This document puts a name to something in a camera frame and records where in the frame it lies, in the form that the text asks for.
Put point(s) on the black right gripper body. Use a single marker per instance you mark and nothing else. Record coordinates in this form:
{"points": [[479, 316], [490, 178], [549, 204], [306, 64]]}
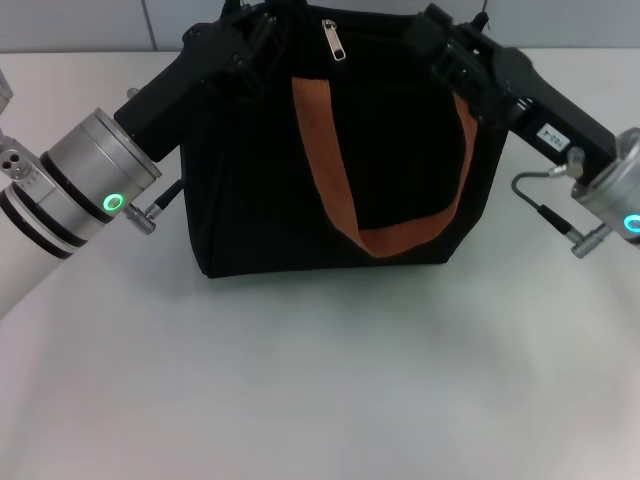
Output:
{"points": [[555, 115]]}

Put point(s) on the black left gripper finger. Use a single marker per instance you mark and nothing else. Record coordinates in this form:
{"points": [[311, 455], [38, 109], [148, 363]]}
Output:
{"points": [[252, 80], [245, 17]]}

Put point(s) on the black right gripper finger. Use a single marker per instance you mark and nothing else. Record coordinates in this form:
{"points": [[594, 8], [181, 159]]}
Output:
{"points": [[429, 35], [467, 80]]}

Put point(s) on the silver zipper pull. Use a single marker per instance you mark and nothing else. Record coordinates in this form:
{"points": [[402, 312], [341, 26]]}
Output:
{"points": [[334, 42]]}

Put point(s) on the white and silver right arm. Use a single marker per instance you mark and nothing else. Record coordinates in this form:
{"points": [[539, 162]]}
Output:
{"points": [[612, 195]]}

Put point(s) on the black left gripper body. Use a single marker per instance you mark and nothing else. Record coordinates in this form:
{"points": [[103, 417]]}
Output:
{"points": [[170, 100]]}

